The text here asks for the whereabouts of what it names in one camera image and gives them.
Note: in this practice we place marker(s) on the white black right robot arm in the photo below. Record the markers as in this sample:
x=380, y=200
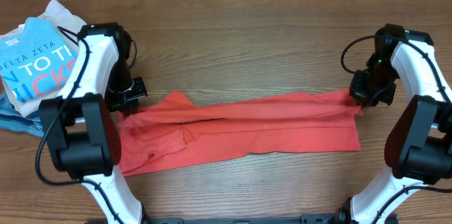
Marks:
x=417, y=152

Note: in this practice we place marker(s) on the light blue folded t-shirt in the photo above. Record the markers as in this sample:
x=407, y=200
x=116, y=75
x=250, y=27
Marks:
x=36, y=61

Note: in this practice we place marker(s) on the folded blue jeans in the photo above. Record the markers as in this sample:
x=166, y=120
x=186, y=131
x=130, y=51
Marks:
x=13, y=121

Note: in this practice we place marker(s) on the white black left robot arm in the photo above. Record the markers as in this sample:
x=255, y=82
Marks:
x=79, y=132

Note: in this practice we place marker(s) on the red printed t-shirt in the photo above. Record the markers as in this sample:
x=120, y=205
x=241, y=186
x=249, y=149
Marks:
x=175, y=133

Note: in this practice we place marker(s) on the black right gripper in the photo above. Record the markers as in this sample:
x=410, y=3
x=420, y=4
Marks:
x=357, y=92

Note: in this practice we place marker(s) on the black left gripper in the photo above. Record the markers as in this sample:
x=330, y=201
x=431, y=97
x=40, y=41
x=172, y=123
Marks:
x=133, y=100

